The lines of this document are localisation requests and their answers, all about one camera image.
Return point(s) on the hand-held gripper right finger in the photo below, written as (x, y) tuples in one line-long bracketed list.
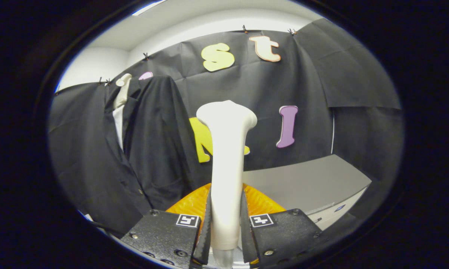
[(246, 243)]

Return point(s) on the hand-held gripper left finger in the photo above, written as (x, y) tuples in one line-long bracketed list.
[(205, 243)]

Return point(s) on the black suit jacket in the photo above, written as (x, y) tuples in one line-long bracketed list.
[(161, 142)]

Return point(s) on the white garment hanger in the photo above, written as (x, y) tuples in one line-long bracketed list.
[(122, 89)]

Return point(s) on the grey cabinet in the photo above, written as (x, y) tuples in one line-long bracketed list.
[(302, 183)]

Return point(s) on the black backdrop cloth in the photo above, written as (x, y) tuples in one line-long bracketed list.
[(302, 82)]

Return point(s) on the row of small backdrop clips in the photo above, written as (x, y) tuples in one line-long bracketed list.
[(244, 28)]

